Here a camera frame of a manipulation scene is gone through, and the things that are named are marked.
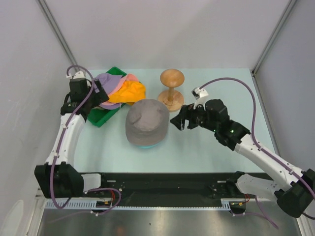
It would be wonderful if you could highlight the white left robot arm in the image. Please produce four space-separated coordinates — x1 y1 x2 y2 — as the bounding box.
34 77 109 199

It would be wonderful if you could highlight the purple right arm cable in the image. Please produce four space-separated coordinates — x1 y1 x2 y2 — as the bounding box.
198 77 315 229

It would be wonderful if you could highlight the orange hat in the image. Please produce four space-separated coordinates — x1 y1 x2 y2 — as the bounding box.
109 81 146 106

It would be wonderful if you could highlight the aluminium frame post right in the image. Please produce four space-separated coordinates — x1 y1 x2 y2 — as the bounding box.
251 0 298 77

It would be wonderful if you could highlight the wooden hat stand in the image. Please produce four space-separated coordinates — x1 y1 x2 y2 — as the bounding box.
158 69 185 112

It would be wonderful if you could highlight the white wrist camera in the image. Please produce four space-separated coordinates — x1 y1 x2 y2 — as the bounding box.
66 71 86 80
191 87 209 109

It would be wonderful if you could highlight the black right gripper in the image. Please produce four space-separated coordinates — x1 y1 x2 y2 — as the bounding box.
170 100 218 132

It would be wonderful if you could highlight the aluminium frame post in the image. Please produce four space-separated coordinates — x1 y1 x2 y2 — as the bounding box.
251 0 298 77
36 0 77 65

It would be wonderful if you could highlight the green plastic tray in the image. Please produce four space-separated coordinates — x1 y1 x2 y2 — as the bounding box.
87 66 127 127

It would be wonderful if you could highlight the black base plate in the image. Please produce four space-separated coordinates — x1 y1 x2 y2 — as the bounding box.
86 173 246 208

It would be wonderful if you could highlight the grey bucket hat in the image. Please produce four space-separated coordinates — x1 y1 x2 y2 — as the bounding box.
125 99 170 147

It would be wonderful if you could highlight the light blue bucket hat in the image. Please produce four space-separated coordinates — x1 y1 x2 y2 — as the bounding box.
133 138 166 149

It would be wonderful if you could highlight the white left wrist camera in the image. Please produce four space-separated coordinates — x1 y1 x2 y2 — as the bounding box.
66 71 86 80

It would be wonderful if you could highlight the aluminium frame post left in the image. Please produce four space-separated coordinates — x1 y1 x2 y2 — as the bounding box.
36 0 77 65

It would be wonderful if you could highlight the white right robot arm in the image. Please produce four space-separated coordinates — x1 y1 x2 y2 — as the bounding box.
170 99 315 218

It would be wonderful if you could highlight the lavender purple hat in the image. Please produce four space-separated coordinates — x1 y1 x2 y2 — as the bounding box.
95 73 123 95

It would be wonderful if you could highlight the white slotted cable duct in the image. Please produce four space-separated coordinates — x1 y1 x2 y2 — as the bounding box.
45 198 247 211

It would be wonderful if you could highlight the pink hat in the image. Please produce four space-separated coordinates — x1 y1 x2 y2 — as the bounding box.
99 73 139 110

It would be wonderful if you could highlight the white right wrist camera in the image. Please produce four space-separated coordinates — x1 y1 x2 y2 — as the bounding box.
191 87 209 109

